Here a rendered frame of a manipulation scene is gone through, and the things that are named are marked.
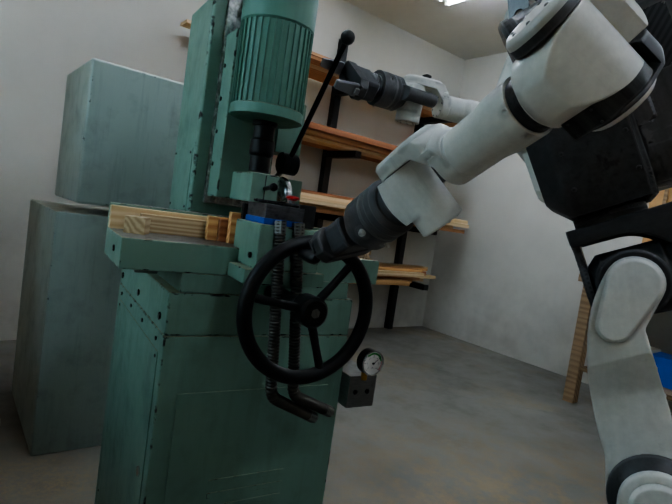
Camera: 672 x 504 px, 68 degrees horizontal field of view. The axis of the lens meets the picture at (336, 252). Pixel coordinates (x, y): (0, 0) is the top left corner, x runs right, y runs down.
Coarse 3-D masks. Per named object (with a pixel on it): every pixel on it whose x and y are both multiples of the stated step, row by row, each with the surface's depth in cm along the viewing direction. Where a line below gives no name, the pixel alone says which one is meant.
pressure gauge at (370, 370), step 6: (366, 348) 122; (360, 354) 120; (366, 354) 119; (372, 354) 120; (378, 354) 121; (360, 360) 120; (366, 360) 119; (372, 360) 120; (378, 360) 121; (360, 366) 120; (366, 366) 119; (372, 366) 120; (378, 366) 121; (366, 372) 120; (372, 372) 121; (378, 372) 121; (366, 378) 122
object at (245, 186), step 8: (232, 176) 128; (240, 176) 123; (248, 176) 119; (256, 176) 117; (264, 176) 118; (272, 176) 119; (232, 184) 128; (240, 184) 123; (248, 184) 118; (256, 184) 118; (264, 184) 119; (232, 192) 127; (240, 192) 122; (248, 192) 118; (256, 192) 118; (264, 192) 119; (272, 192) 120; (248, 200) 118; (272, 200) 120
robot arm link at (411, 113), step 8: (400, 80) 127; (400, 88) 126; (408, 88) 125; (416, 88) 127; (424, 88) 132; (400, 96) 127; (408, 96) 125; (416, 96) 126; (424, 96) 127; (432, 96) 129; (392, 104) 128; (400, 104) 129; (408, 104) 130; (416, 104) 131; (424, 104) 129; (432, 104) 130; (400, 112) 132; (408, 112) 131; (416, 112) 132; (400, 120) 133; (408, 120) 132; (416, 120) 132
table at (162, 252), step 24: (120, 240) 94; (144, 240) 95; (168, 240) 99; (192, 240) 107; (120, 264) 94; (144, 264) 96; (168, 264) 98; (192, 264) 101; (216, 264) 103; (240, 264) 102; (336, 264) 118
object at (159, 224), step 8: (144, 216) 109; (152, 216) 110; (160, 216) 111; (168, 216) 113; (152, 224) 111; (160, 224) 111; (168, 224) 112; (176, 224) 113; (184, 224) 114; (192, 224) 115; (200, 224) 116; (152, 232) 111; (160, 232) 112; (168, 232) 113; (176, 232) 113; (184, 232) 114; (192, 232) 115; (200, 232) 116
